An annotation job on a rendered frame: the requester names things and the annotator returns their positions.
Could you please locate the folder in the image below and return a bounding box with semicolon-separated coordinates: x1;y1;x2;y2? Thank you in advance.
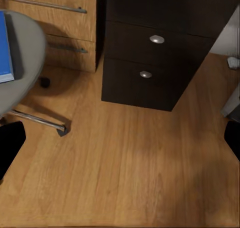
0;11;15;83

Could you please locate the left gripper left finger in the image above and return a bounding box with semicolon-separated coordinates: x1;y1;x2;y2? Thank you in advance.
0;121;26;181

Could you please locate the swivel chair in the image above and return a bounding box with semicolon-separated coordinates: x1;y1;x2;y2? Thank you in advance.
0;8;69;137

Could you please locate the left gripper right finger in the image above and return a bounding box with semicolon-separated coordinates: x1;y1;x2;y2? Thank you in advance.
224;120;240;161

